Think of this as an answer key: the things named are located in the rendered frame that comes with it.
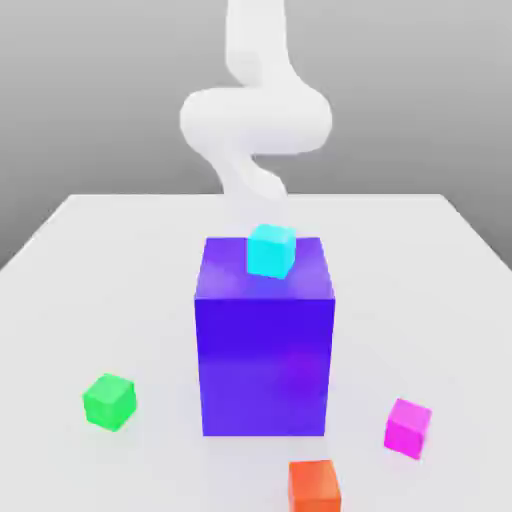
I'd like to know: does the small cyan cube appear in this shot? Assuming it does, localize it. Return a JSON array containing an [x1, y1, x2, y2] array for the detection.
[[246, 223, 298, 281]]

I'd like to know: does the large blue box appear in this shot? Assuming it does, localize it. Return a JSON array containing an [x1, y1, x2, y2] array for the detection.
[[193, 236, 336, 438]]

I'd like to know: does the small magenta cube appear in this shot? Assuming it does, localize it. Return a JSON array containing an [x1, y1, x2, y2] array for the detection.
[[383, 397, 433, 461]]

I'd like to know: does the small green cube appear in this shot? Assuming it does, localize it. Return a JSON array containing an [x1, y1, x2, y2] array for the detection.
[[82, 372, 138, 433]]

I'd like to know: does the small orange cube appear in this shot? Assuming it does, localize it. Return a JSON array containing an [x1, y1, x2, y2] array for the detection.
[[288, 459, 343, 512]]

